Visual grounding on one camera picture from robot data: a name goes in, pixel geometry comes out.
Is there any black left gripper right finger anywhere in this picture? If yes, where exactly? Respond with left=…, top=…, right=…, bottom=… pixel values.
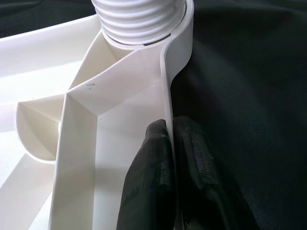
left=172, top=116, right=255, bottom=230

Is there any white tapered plastic table leg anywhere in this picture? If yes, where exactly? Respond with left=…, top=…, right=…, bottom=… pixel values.
left=91, top=0, right=188, bottom=46

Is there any black table cloth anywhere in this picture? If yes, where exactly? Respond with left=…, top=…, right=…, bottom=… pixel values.
left=0, top=0, right=307, bottom=230

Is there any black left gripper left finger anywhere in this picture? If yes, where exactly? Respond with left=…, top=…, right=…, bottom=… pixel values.
left=116, top=118, right=177, bottom=230

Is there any white plastic table top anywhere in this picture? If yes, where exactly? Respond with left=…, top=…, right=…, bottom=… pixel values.
left=0, top=0, right=195, bottom=230

